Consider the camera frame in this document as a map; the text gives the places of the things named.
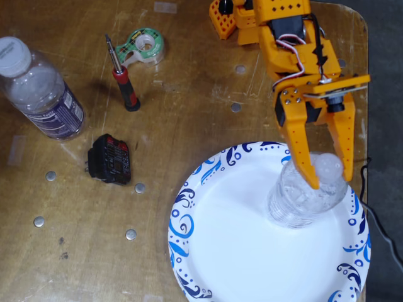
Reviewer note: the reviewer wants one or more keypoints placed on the red black screwdriver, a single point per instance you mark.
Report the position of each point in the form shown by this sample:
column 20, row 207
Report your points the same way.
column 126, row 88

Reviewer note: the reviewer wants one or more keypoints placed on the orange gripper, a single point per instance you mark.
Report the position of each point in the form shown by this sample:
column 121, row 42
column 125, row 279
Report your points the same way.
column 294, row 110

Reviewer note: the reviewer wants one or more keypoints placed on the green tape dispenser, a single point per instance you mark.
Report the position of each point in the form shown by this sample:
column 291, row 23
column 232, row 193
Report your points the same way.
column 154, row 47

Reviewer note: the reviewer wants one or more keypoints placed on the white paper plate blue pattern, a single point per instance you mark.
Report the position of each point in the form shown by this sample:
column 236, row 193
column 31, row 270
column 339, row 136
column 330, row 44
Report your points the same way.
column 236, row 245

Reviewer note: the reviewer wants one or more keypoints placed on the gripper mounted camera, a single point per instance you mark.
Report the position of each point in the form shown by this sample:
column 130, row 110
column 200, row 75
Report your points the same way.
column 336, row 104

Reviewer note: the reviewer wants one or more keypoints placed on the round metal table rivet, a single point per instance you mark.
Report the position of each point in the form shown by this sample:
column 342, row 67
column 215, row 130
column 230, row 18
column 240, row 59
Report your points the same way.
column 39, row 221
column 51, row 176
column 131, row 234
column 342, row 63
column 240, row 69
column 140, row 188
column 236, row 107

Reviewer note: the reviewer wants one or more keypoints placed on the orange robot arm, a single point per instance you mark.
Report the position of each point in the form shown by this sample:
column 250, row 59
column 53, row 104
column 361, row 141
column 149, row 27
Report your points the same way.
column 283, row 9

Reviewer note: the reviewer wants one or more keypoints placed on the vitaminwater bottle purple label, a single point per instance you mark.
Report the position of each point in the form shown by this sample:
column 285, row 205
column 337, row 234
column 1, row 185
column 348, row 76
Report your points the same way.
column 37, row 85

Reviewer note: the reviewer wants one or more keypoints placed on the black red plug-in adapter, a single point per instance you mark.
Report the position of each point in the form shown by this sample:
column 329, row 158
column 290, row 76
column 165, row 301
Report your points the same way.
column 110, row 160

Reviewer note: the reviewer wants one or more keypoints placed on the small clear water bottle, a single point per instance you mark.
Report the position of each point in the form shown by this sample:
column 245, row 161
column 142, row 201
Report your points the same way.
column 292, row 204

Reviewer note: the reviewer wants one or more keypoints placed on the clear tape strip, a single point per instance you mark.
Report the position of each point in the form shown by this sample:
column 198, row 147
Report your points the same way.
column 152, row 298
column 165, row 7
column 16, row 150

